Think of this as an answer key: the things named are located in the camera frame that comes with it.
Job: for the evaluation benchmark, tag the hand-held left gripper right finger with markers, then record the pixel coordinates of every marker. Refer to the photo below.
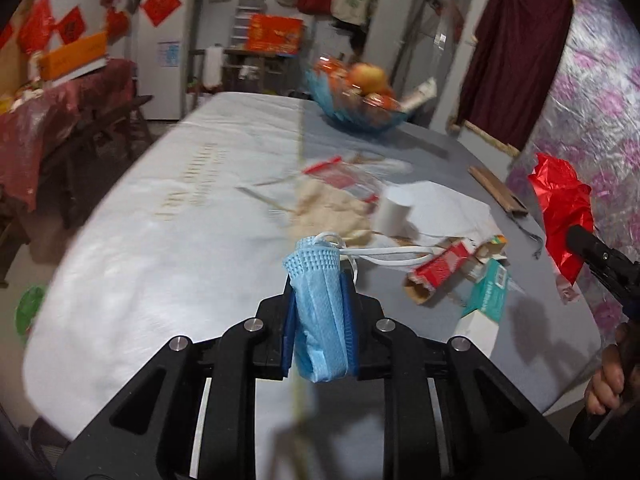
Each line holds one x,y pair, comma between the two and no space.
350,330

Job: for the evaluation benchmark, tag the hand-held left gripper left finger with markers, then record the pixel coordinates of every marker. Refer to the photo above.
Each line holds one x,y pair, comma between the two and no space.
289,330

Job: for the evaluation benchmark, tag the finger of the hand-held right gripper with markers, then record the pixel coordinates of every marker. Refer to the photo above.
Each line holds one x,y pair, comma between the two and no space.
600,257

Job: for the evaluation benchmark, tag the blue face mask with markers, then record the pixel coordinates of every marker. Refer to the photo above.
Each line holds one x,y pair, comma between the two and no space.
320,310

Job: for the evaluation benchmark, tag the red plastic bag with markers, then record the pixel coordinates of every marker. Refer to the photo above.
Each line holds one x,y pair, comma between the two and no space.
560,195
36,22

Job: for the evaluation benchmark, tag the red and brown cardboard box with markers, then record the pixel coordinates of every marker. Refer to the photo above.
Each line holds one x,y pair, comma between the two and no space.
445,265

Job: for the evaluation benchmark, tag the person's right hand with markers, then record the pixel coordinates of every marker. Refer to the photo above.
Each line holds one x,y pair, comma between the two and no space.
606,380

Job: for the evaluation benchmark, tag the small colourful carton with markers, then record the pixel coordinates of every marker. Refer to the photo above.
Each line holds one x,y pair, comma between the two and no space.
490,246

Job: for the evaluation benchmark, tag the teal and white box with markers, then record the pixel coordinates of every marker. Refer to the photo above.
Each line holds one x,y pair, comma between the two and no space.
487,290

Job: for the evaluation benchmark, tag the brown wooden strip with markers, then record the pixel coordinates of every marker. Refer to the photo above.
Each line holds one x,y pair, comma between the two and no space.
500,192

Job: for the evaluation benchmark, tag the beige crumpled paper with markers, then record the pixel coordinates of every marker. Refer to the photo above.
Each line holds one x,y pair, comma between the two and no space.
325,210

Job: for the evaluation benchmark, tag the white paper cup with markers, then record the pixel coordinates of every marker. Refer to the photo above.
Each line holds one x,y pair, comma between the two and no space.
392,210

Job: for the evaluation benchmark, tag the clear red snack wrapper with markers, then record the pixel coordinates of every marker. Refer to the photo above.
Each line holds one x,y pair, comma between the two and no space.
345,177

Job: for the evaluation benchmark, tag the white paper sheet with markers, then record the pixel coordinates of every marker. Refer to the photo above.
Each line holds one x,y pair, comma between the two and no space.
450,210

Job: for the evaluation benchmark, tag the blue glass fruit bowl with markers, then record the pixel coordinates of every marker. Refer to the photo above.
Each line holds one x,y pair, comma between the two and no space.
360,115

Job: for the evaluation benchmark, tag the white packet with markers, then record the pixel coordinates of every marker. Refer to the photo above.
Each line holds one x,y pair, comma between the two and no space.
420,92

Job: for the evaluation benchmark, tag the yellow red apple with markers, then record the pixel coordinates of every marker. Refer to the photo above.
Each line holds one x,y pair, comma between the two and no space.
367,77

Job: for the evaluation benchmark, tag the pile of orange snack packets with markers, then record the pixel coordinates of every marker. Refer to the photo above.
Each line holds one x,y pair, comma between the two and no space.
327,72

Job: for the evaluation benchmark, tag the wooden cabinet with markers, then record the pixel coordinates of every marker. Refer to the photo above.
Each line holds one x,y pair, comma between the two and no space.
260,72

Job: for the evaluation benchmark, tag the dark wooden chair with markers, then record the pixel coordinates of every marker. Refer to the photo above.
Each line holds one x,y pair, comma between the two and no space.
135,120

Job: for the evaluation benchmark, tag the green plastic bag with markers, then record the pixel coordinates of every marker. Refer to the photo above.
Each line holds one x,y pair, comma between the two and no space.
29,310

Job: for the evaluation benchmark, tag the white refrigerator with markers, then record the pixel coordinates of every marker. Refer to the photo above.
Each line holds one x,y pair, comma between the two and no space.
170,90

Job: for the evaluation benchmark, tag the paper towel roll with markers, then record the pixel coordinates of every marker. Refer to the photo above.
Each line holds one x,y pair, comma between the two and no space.
212,67

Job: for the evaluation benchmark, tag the red gift box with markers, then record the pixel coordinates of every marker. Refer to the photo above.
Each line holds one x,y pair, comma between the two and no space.
275,35

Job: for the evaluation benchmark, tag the white drawer unit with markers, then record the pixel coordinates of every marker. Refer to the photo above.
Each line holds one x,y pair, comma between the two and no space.
241,20

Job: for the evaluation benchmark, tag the table with red cover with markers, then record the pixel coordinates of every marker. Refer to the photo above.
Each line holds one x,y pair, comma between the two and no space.
45,125

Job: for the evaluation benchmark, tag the orange flat box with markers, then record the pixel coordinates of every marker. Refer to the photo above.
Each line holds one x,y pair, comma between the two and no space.
70,57

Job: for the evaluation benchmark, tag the red diamond paper decoration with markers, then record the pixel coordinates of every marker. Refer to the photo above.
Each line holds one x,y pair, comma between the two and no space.
162,4
5,36
71,25

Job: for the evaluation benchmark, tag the small hanging red bag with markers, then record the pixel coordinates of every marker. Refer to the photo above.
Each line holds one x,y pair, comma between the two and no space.
117,25

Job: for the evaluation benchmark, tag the hanging red plastic bag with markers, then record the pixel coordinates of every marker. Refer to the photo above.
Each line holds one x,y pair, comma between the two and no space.
36,22

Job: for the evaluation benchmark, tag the floral foil wall sheet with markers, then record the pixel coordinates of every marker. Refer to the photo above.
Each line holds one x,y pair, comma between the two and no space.
600,110

